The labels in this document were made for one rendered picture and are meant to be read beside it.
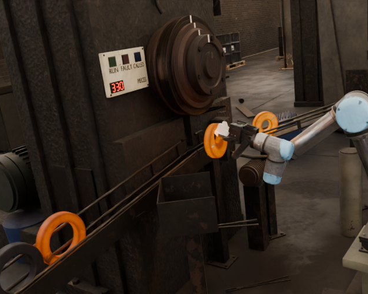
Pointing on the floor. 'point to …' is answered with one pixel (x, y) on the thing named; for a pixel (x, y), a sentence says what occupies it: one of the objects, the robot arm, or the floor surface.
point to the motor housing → (255, 203)
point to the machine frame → (103, 126)
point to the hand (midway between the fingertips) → (214, 131)
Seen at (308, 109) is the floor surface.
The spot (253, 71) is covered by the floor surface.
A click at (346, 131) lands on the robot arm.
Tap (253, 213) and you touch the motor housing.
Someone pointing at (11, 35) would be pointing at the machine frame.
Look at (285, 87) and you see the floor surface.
